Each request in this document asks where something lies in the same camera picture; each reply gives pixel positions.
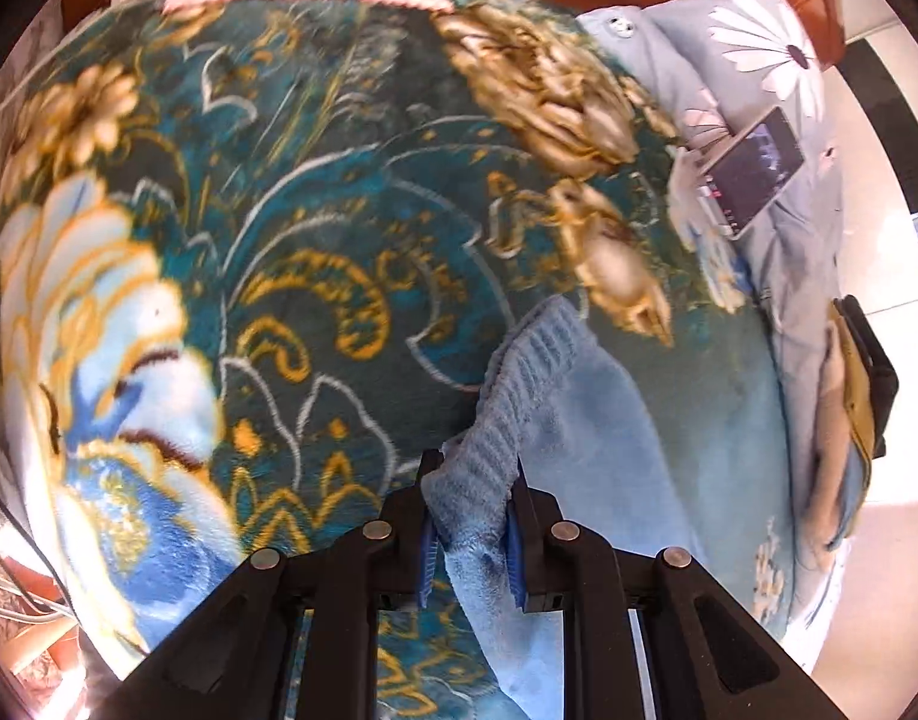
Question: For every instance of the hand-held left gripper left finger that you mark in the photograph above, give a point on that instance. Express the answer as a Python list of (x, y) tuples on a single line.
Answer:
[(425, 549)]

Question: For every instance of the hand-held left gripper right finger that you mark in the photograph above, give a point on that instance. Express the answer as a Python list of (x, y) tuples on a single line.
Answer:
[(514, 556)]

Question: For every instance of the light blue fleece garment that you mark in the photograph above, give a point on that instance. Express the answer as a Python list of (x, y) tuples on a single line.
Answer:
[(579, 457)]

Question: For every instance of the stack of folded clothes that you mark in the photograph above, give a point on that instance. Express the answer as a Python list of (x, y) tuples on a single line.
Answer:
[(853, 405)]

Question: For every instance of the teal floral blanket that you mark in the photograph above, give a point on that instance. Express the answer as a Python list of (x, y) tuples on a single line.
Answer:
[(294, 255)]

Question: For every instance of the smartphone on white holder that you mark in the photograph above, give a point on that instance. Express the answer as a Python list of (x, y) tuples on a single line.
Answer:
[(744, 172)]

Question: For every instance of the pale blue daisy bedsheet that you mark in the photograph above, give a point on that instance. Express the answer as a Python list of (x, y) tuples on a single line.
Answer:
[(774, 187)]

